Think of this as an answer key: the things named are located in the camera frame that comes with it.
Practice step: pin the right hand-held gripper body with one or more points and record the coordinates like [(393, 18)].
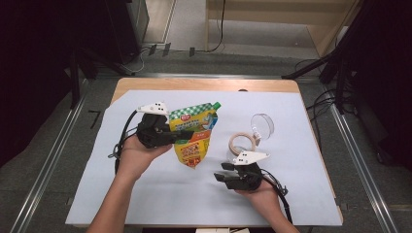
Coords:
[(246, 176)]

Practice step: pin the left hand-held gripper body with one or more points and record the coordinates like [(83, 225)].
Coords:
[(154, 131)]

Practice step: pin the yellow spouted pouch green cap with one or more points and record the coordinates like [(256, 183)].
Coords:
[(194, 129)]

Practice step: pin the person's right hand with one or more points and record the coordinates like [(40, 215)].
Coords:
[(262, 195)]

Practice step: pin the person's left hand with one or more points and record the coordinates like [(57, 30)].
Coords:
[(136, 158)]

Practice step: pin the light blue cloth mat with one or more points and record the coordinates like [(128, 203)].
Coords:
[(162, 194)]

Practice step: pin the black metal stand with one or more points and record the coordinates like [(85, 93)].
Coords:
[(75, 74), (336, 55)]

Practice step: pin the black cabinet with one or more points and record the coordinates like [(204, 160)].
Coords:
[(128, 29)]

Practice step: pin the light wooden furniture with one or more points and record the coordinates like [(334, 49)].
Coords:
[(272, 19)]

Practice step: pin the metal floor rail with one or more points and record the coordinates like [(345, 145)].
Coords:
[(48, 165), (359, 161)]

